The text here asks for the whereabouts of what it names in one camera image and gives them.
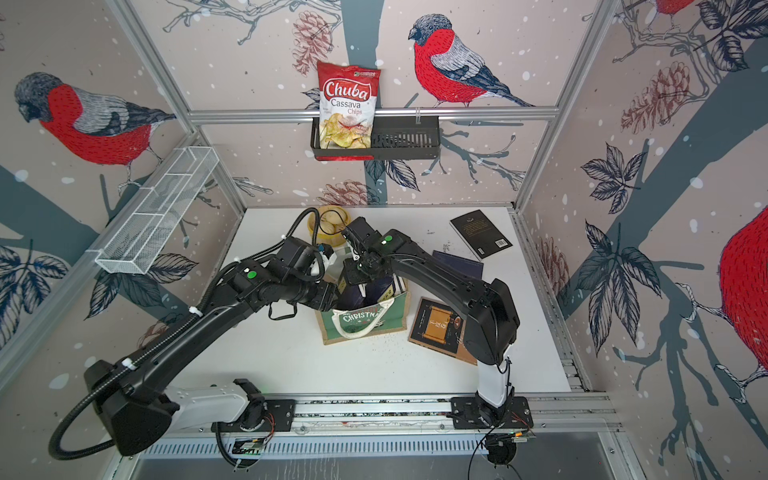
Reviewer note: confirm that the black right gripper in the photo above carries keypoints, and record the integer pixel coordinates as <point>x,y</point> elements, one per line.
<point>349,277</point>

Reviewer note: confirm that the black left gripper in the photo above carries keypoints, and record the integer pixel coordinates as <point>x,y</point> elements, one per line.
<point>327,297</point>

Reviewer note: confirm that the burlap canvas Christmas bag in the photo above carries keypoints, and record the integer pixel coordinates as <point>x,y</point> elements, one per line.
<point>386,317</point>

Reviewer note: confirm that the brown and black cover book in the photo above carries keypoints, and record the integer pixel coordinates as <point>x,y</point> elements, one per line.
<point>439,328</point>

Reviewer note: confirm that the navy blue hardcover book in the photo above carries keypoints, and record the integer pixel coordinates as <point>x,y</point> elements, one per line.
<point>468,267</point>

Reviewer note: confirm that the black paperback book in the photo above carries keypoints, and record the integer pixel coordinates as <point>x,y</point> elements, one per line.
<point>480,234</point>

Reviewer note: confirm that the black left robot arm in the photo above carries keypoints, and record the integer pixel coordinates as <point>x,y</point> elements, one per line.
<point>133,397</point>

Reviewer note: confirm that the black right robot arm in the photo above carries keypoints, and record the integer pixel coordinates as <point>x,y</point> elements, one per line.
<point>491,320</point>

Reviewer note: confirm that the red Chuba cassava chips bag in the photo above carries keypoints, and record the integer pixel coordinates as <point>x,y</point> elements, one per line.
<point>347,104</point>

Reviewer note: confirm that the yellow bamboo steamer basket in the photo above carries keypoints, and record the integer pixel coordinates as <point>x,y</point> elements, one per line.
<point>326,223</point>

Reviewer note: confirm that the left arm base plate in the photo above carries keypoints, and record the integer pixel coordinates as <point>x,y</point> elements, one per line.
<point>264,416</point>

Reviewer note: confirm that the black wire wall basket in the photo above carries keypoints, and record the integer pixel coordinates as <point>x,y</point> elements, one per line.
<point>392,138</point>

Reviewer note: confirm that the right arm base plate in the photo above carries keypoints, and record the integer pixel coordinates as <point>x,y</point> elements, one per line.
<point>473,413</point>

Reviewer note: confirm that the white mesh wall shelf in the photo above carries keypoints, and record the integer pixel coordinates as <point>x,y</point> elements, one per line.
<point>142,236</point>

